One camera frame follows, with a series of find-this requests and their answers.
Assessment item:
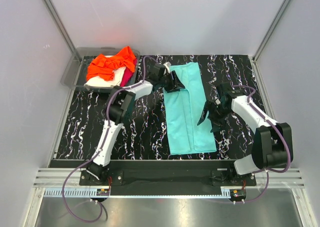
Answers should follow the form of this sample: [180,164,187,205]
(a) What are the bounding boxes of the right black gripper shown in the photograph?
[197,100,231,133]

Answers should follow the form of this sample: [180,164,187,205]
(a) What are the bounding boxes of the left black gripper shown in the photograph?
[157,70,184,93]

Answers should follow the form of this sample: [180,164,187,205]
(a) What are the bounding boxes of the teal t shirt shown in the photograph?
[163,62,217,155]

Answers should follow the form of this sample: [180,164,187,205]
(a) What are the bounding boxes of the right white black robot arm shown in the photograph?
[198,82,294,186]

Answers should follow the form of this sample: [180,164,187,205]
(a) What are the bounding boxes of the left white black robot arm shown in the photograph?
[86,62,185,185]

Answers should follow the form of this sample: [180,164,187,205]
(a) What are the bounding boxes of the magenta t shirt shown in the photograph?
[120,67,136,87]

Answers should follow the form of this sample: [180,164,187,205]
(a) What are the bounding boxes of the orange t shirt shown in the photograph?
[86,46,137,81]

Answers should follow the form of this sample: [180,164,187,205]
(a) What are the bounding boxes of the white t shirt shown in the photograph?
[84,66,126,88]

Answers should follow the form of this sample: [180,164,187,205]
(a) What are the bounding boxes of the clear grey plastic bin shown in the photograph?
[60,46,141,93]

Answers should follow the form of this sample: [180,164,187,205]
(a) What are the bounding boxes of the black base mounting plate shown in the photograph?
[79,160,257,190]

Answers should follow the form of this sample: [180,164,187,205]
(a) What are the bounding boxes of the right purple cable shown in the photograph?
[229,84,292,204]

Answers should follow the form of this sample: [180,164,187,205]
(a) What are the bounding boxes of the purple cable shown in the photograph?
[229,84,292,204]
[61,55,161,224]

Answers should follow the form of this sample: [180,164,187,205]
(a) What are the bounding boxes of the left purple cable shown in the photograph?
[61,55,161,224]

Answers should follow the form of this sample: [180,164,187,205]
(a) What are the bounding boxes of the right aluminium frame post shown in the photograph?
[252,0,293,62]

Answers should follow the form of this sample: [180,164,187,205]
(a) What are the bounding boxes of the aluminium frame post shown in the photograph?
[42,0,76,52]
[252,0,293,62]

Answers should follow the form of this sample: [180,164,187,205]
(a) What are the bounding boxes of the grey slotted cable duct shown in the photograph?
[44,186,238,198]

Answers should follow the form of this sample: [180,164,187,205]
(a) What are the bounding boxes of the aluminium front rail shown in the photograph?
[33,168,305,189]

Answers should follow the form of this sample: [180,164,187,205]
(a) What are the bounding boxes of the left aluminium frame post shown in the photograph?
[42,0,76,52]

